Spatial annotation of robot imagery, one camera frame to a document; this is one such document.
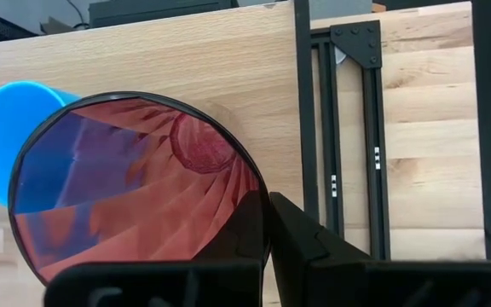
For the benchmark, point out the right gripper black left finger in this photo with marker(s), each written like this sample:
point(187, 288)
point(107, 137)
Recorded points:
point(245, 239)

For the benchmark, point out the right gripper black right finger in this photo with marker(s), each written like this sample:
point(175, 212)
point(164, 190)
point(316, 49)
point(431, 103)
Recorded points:
point(301, 239)

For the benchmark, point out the dark cup with red inside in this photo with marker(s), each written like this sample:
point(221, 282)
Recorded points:
point(134, 200)

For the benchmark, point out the blue plastic cup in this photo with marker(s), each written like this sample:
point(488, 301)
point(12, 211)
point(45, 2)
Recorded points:
point(2, 136)

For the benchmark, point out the black aluminium double rail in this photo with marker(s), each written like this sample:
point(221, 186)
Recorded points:
point(375, 170)

